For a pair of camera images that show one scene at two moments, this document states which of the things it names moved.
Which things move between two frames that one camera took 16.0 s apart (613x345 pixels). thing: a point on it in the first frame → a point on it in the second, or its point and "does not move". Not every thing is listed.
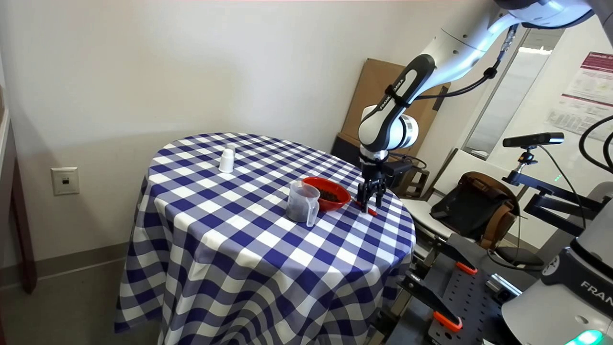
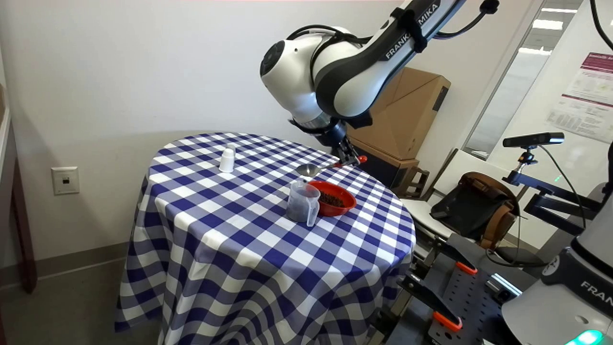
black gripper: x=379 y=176 → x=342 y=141
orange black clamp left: x=438 y=306 does not move
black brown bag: x=482 y=206 does not move
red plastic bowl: x=333 y=197 does not move
